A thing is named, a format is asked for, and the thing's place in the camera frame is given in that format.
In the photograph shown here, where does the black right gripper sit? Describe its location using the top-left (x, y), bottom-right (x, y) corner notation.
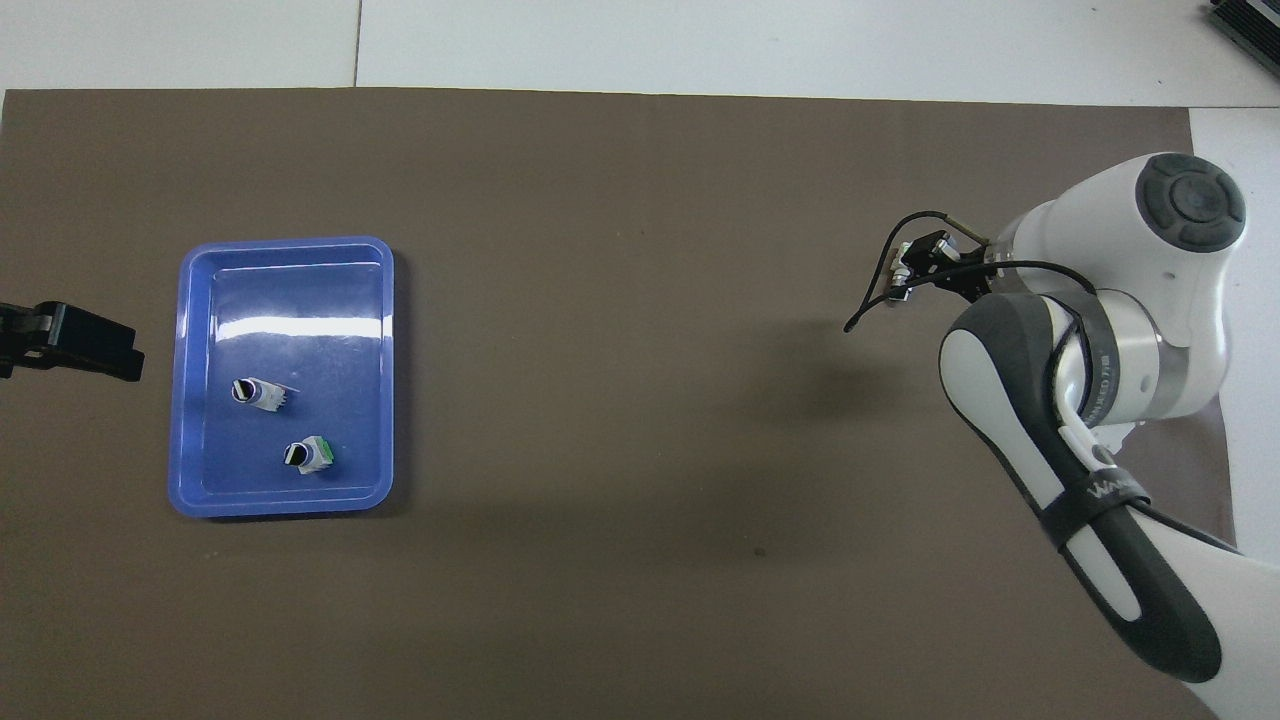
top-left (889, 231), bottom-right (1002, 304)

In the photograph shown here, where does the blue plastic tray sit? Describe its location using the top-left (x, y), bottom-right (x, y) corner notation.
top-left (167, 236), bottom-right (396, 519)

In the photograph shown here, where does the brown table mat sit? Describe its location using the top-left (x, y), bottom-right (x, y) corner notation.
top-left (0, 88), bottom-right (1247, 720)

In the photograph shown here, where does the black ribbed device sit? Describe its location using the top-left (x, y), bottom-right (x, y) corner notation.
top-left (1205, 0), bottom-right (1280, 52)

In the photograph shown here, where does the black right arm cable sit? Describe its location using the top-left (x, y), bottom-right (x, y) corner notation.
top-left (843, 210), bottom-right (1241, 557)

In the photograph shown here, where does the red-base knob switch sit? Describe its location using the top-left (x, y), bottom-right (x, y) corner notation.
top-left (230, 376), bottom-right (292, 414)

